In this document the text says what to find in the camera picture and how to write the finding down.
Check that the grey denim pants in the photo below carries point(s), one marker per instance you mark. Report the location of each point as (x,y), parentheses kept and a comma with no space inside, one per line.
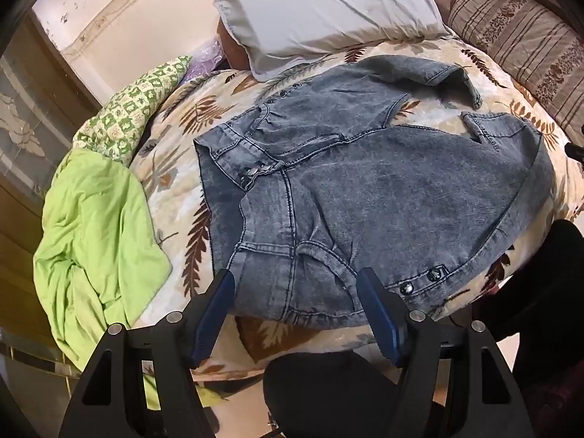
(387,164)

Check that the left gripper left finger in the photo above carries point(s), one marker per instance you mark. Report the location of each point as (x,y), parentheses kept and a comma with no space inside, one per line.
(138,382)

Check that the lime green cloth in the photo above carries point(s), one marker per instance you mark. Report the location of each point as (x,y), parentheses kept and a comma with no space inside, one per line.
(98,262)

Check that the green white patterned cloth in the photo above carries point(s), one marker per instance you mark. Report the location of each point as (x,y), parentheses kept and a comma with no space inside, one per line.
(115,131)

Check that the beige leaf pattern blanket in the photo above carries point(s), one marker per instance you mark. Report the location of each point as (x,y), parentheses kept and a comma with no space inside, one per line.
(167,166)

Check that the brown pillow under grey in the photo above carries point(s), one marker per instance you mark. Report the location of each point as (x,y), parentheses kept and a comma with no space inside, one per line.
(234,53)

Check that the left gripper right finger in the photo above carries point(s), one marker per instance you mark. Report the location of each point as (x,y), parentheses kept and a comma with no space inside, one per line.
(454,380)

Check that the brown striped floral pillow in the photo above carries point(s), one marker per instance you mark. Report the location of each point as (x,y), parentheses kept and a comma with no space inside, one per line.
(540,51)

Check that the purple plastic bag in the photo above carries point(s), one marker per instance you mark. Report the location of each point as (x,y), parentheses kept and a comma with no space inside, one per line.
(205,58)

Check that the wooden glass cabinet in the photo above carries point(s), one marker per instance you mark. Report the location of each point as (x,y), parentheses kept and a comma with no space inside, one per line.
(43,103)

